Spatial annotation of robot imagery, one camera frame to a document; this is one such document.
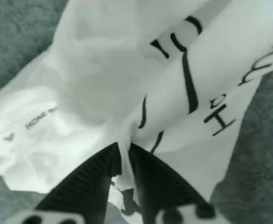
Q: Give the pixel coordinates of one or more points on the white shirt with black lettering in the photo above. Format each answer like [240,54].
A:
[173,70]

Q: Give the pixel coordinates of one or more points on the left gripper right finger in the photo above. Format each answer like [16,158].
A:
[159,184]

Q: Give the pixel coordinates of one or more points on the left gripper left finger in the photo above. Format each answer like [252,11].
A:
[85,184]

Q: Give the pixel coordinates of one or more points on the white shirt with small print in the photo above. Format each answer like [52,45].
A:
[33,140]

